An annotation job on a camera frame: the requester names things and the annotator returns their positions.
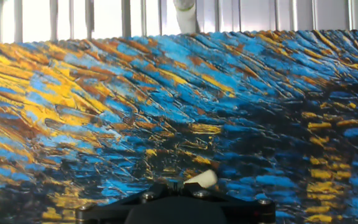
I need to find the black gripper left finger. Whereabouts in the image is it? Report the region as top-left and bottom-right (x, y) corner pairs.
(75, 182), (180, 224)

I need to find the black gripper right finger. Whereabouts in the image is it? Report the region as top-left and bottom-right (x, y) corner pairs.
(183, 182), (277, 224)

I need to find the wooden drumstick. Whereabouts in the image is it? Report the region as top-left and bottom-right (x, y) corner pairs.
(183, 169), (219, 189)

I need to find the blue yellow painted cloth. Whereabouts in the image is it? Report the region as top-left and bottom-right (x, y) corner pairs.
(0, 29), (358, 224)

